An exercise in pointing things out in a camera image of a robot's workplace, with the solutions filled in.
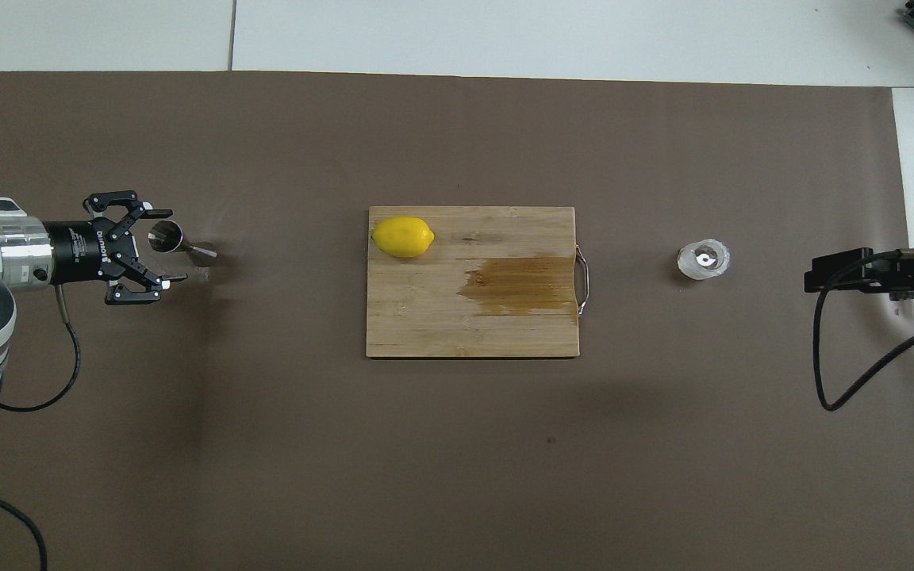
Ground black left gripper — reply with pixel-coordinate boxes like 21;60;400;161
43;190;189;307

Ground steel double jigger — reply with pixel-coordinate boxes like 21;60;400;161
148;220;218;267

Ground clear faceted glass cup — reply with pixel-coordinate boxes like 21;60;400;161
678;238;732;282

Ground yellow lemon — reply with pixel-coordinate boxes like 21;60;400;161
371;216;436;259

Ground wooden cutting board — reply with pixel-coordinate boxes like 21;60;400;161
366;205;591;359

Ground brown paper table mat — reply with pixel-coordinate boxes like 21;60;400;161
0;70;914;571

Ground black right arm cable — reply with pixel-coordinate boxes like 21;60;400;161
812;249;914;412

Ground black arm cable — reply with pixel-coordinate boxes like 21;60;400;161
0;282;83;571
812;249;914;412

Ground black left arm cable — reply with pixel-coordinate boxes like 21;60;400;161
0;282;83;571

